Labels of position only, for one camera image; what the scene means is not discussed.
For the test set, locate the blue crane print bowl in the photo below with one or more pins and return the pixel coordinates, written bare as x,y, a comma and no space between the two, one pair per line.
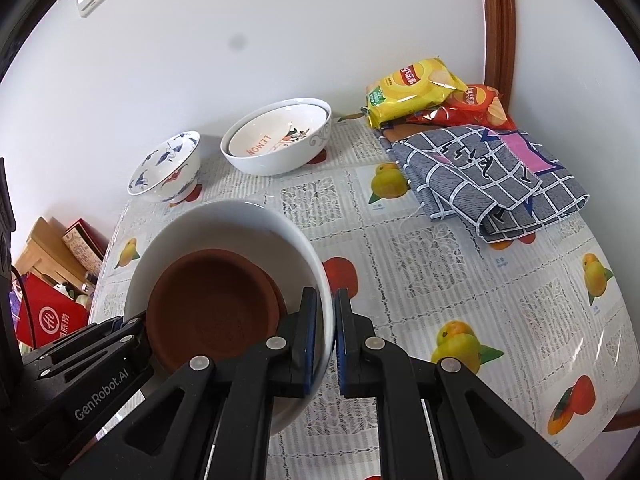
160,170

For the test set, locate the red paper bag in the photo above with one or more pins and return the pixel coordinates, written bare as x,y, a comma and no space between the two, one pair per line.
50,310

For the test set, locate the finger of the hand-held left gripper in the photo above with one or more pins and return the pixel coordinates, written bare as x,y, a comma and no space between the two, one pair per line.
132,332

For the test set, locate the large white bowl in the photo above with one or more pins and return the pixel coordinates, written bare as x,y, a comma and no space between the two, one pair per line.
270,162

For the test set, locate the brown wooden door frame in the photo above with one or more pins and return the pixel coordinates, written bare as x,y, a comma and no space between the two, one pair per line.
500,20

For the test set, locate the yellow chips bag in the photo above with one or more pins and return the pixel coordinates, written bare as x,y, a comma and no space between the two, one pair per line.
410,87

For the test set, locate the cardboard boxes on floor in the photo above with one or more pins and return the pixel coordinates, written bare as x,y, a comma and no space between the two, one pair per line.
42,255

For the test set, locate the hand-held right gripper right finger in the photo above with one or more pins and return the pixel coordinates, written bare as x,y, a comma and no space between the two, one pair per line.
341,340

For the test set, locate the small white bowl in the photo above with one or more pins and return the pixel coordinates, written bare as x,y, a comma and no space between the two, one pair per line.
240,225

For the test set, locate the fruit print tablecloth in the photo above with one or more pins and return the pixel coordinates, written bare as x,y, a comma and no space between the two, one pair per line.
425,285

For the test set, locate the white bowl with orange print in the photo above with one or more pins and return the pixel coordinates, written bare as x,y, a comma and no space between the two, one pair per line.
280,130

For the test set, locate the brown plate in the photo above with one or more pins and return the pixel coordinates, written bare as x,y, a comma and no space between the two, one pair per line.
210,305
281,295

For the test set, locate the red chips bag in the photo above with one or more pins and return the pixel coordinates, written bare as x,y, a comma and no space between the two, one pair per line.
475,105

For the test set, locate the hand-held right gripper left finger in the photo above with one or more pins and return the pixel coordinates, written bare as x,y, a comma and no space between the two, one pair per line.
311,340

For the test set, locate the grey checked cloth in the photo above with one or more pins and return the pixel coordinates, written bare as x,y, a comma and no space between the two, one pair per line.
475,180

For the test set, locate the patterned box with red edge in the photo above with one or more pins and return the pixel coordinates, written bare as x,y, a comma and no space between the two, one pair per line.
82,247

